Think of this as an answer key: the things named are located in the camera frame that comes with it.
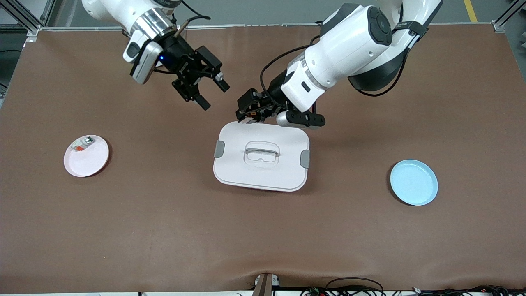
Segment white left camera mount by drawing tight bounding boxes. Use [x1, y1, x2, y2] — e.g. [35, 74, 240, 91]
[281, 62, 327, 112]

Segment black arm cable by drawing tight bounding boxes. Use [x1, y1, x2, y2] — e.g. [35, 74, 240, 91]
[260, 35, 323, 97]
[173, 0, 212, 37]

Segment light blue round plate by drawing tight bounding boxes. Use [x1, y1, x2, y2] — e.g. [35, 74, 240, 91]
[390, 159, 439, 206]

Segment black cable bundle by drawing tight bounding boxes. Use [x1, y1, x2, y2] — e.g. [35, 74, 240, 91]
[384, 285, 526, 296]

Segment aluminium frame profile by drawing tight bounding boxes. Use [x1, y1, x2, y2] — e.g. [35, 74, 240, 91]
[492, 0, 526, 33]
[0, 0, 56, 35]

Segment silver table edge rail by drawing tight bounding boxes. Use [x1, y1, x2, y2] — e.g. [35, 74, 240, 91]
[39, 23, 500, 32]

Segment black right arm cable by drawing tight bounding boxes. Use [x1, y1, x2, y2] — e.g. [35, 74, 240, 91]
[173, 0, 212, 37]

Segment brown post with bracket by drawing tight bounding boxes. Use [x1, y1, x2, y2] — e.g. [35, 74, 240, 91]
[251, 273, 281, 296]

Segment pink round plate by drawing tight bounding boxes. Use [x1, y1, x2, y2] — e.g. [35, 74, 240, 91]
[64, 135, 110, 178]

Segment white red switch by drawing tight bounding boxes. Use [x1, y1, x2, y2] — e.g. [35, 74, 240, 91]
[70, 137, 96, 153]

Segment black cable loop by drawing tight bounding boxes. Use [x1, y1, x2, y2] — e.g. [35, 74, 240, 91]
[325, 277, 385, 296]

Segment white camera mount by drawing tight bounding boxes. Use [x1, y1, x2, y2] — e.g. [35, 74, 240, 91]
[281, 62, 327, 112]
[122, 40, 143, 63]

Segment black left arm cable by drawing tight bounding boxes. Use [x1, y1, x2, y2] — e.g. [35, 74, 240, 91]
[260, 35, 323, 97]

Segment brown table mat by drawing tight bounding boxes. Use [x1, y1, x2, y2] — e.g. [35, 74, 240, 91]
[0, 24, 526, 294]

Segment white lidded storage box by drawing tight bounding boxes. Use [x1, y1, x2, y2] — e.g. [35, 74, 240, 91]
[213, 121, 311, 192]

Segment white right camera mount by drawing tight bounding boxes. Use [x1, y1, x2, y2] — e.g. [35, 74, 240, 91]
[122, 40, 143, 63]

